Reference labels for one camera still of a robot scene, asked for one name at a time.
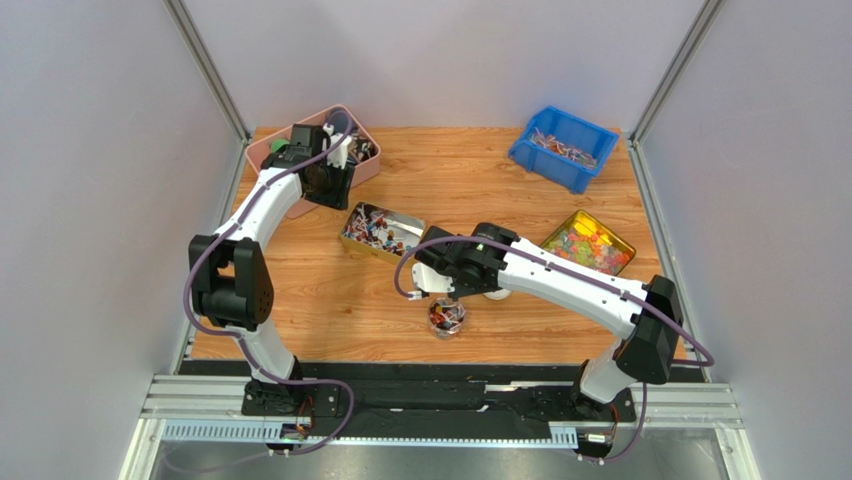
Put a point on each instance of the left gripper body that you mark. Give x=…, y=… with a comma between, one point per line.
x=332, y=185

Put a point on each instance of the white jar lid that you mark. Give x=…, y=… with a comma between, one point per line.
x=498, y=295

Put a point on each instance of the clear glass jar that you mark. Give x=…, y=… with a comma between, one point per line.
x=446, y=317

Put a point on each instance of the gold tin of lollipops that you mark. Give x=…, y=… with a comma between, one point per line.
x=380, y=232

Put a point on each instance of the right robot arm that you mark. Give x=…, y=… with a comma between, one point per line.
x=645, y=318

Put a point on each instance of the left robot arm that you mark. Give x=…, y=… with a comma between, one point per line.
x=229, y=291

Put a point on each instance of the tin of gummy candies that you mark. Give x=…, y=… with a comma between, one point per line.
x=585, y=240

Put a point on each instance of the pink compartment organizer box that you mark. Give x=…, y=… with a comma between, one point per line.
x=364, y=152

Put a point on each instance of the green rolled sock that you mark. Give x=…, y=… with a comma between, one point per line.
x=279, y=143

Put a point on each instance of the blue plastic bin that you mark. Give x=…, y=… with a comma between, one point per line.
x=563, y=148

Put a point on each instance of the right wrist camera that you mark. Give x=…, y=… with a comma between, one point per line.
x=427, y=281

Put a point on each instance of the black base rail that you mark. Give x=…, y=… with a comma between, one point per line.
x=435, y=402

